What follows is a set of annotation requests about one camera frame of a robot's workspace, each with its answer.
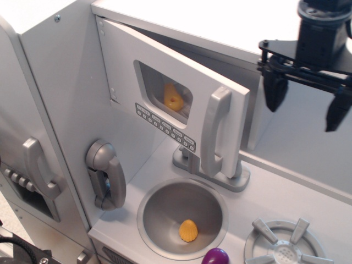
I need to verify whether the purple toy eggplant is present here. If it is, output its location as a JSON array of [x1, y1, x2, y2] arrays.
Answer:
[[201, 248, 229, 264]]

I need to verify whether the yellow toy inside microwave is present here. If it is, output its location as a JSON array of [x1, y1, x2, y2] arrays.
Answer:
[[164, 83, 184, 112]]

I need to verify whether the white toy kitchen cabinet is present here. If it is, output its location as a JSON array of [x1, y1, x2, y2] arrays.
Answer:
[[1, 1, 351, 263]]

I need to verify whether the grey toy telephone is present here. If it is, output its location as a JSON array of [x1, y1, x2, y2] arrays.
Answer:
[[86, 139, 127, 211]]

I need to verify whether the grey fridge door handle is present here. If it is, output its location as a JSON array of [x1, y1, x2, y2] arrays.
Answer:
[[23, 137, 61, 200]]

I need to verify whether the grey toy stove burner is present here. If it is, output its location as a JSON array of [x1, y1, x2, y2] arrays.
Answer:
[[244, 218, 334, 263]]

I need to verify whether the grey fridge dispenser panel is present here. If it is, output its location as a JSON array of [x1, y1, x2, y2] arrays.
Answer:
[[1, 163, 61, 222]]

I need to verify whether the yellow toy corn piece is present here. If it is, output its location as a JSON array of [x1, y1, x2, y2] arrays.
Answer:
[[179, 219, 198, 243]]

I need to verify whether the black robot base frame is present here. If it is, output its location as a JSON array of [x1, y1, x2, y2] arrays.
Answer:
[[1, 222, 56, 263]]

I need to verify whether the white toy microwave door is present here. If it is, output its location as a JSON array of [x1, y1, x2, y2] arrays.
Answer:
[[96, 17, 250, 178]]

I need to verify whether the grey metal sink bowl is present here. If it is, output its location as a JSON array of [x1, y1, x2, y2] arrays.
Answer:
[[137, 178, 229, 261]]

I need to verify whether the grey microwave door handle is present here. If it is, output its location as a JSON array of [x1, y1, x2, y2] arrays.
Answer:
[[200, 87, 232, 177]]

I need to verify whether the grey toy faucet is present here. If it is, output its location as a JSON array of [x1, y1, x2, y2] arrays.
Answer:
[[172, 145, 251, 193]]

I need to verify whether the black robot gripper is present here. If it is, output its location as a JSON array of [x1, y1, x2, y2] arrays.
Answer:
[[258, 20, 351, 132]]

